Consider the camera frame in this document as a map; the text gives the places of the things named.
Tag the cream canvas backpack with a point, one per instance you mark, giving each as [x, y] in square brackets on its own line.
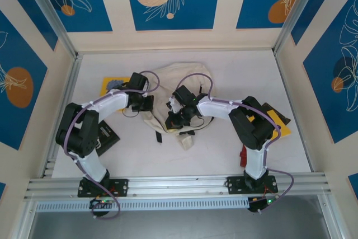
[179, 74]

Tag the yellow book blue-haired figure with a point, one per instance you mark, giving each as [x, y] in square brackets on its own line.
[107, 85]

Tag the black notebook white label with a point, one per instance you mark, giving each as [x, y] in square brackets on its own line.
[107, 135]

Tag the black book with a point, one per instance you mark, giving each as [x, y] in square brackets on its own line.
[270, 106]

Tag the yellow book with man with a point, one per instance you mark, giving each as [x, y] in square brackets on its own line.
[281, 128]

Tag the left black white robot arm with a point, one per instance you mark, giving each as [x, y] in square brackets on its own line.
[78, 130]

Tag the grey metal shelf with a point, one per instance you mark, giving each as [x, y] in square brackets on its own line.
[179, 226]

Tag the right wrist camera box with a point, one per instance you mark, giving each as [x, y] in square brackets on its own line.
[173, 104]

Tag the aluminium table side rail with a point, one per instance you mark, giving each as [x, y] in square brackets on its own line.
[71, 85]
[278, 62]

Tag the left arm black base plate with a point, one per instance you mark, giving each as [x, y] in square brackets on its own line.
[120, 187]

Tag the aluminium mounting rail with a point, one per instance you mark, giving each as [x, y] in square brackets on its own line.
[179, 184]

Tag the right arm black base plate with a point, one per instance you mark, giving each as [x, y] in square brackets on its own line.
[236, 184]

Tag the aluminium frame post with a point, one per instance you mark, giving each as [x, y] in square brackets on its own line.
[299, 6]
[53, 18]

